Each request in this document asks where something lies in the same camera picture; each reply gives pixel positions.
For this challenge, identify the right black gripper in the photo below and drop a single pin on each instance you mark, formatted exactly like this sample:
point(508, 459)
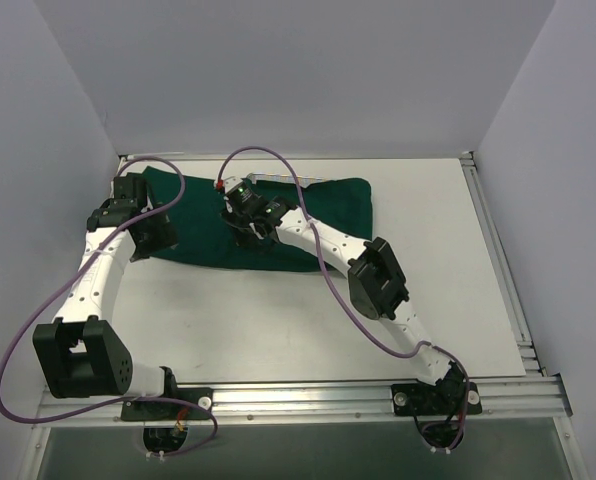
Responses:
point(240, 223)

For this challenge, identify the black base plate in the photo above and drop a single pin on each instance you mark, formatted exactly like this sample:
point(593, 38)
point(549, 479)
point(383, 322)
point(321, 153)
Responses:
point(193, 403)
point(420, 399)

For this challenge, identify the front aluminium rail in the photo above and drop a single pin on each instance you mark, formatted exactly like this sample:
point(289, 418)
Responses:
point(531, 396)

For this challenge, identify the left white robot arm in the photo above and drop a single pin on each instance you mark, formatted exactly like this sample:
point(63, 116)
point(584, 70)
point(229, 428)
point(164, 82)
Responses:
point(80, 354)

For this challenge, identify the dark green surgical cloth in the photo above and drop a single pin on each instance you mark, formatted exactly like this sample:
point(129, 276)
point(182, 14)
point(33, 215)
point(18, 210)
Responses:
point(205, 240)

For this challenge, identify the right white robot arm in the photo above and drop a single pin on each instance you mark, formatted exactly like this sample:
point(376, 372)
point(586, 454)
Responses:
point(364, 276)

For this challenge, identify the back aluminium rail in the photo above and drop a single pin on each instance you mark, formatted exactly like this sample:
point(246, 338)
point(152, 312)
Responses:
point(358, 156)

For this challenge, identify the surgical kit tray edge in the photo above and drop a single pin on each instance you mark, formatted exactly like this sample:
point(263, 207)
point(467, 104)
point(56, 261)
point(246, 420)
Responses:
point(303, 181)

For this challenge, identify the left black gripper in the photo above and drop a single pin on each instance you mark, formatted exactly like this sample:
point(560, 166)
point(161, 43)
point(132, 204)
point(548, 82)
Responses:
point(154, 236)

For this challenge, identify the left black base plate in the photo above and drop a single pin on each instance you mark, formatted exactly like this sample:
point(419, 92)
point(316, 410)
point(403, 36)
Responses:
point(193, 403)

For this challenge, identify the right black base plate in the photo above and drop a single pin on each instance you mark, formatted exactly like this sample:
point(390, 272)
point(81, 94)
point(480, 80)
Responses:
point(420, 399)

